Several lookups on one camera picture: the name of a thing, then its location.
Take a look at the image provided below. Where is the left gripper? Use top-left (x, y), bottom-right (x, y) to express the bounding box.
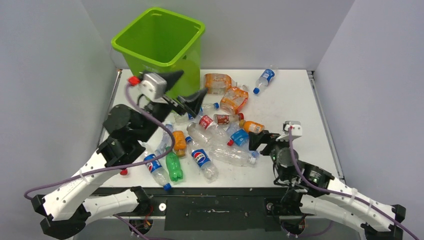
top-left (138, 71), bottom-right (210, 141)

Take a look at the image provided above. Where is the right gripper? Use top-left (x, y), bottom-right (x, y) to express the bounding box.
top-left (247, 129), bottom-right (292, 181)

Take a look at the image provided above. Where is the orange juice bottle barcode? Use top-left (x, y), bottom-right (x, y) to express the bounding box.
top-left (239, 120), bottom-right (265, 134)

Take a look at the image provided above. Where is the crushed orange label bottle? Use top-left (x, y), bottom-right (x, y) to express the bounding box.
top-left (219, 85), bottom-right (249, 115)

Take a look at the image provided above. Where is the small orange juice bottle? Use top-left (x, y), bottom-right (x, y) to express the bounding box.
top-left (172, 130), bottom-right (187, 158)

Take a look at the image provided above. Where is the small blue label bottle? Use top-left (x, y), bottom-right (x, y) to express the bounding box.
top-left (253, 68), bottom-right (276, 95)

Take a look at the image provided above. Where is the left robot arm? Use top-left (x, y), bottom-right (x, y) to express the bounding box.
top-left (30, 70), bottom-right (208, 240)

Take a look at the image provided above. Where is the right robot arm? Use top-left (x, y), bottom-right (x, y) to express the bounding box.
top-left (248, 124), bottom-right (406, 240)

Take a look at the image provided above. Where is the green plastic bin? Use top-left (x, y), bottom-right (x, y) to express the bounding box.
top-left (110, 7), bottom-right (206, 99)

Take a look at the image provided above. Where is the large orange label bottle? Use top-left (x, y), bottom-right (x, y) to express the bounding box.
top-left (203, 73), bottom-right (238, 95)

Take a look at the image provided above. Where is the red label clear bottle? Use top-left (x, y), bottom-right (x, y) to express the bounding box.
top-left (199, 115), bottom-right (230, 145)

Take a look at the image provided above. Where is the red cap tea bottle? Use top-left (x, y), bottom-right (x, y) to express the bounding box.
top-left (213, 113), bottom-right (244, 125)

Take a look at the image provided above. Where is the Pepsi bottle blue label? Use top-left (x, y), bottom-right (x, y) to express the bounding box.
top-left (185, 136), bottom-right (219, 182)

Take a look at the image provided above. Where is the Pepsi bottle blue cap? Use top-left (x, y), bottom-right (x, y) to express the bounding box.
top-left (141, 142), bottom-right (172, 191)

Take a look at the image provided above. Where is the green plastic bottle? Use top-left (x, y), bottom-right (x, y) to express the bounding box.
top-left (165, 146), bottom-right (184, 182)

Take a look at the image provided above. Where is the red label Nongfu bottle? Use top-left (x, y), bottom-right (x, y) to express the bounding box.
top-left (119, 169), bottom-right (128, 176)

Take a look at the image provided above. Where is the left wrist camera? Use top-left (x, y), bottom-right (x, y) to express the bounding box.
top-left (139, 72), bottom-right (167, 101)

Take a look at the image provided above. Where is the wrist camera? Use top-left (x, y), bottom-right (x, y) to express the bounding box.
top-left (139, 72), bottom-right (167, 101)
top-left (276, 120), bottom-right (303, 142)

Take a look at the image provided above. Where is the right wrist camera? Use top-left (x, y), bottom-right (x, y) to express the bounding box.
top-left (276, 120), bottom-right (303, 142)

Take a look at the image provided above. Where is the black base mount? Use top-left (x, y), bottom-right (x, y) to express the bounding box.
top-left (120, 187), bottom-right (302, 232)

